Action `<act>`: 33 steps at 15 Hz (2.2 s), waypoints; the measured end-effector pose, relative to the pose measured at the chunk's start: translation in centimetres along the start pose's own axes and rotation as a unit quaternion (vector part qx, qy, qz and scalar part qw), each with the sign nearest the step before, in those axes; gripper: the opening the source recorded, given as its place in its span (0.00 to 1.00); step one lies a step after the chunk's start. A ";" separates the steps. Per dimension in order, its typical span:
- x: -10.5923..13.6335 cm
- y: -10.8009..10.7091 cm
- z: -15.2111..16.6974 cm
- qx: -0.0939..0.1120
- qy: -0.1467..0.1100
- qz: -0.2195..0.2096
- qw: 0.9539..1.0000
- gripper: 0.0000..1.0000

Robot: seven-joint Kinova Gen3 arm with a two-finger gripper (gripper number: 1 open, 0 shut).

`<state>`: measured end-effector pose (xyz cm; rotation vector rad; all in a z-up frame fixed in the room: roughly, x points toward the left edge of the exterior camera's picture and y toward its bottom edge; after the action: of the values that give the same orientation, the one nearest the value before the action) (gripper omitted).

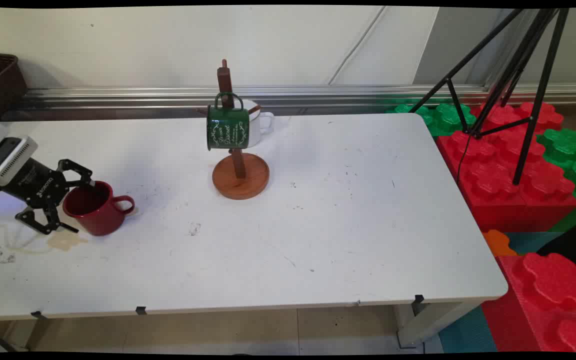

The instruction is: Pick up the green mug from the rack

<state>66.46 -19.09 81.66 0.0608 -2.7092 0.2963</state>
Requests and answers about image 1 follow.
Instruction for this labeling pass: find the red enamel mug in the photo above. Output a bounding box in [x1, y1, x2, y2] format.
[62, 180, 136, 237]

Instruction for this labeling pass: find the aluminium wall rail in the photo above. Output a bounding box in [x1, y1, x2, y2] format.
[0, 84, 576, 121]

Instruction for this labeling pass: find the orange foam block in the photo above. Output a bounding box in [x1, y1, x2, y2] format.
[482, 229, 519, 258]

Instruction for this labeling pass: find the black tripod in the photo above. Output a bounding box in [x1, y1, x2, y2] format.
[408, 7, 570, 187]

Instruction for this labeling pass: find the brown wooden mug tree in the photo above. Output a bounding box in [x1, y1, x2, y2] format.
[195, 59, 271, 201]

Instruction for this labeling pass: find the white table leg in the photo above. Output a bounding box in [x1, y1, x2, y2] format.
[393, 300, 484, 349]

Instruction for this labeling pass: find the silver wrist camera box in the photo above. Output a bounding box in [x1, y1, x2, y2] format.
[0, 136, 39, 187]

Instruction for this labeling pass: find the teal foam mat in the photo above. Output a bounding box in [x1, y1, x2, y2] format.
[438, 305, 499, 353]

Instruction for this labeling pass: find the green enamel mug white print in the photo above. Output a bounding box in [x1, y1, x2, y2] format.
[206, 92, 250, 152]

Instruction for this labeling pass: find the white wall conduit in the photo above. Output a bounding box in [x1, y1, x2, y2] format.
[327, 6, 388, 86]

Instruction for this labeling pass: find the dark brown wicker basket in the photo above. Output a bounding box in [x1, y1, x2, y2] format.
[0, 52, 29, 131]

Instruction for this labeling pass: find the green foam block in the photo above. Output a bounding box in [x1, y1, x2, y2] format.
[535, 127, 576, 233]
[385, 102, 477, 137]

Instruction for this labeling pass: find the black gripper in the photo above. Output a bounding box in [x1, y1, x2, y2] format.
[0, 159, 94, 236]

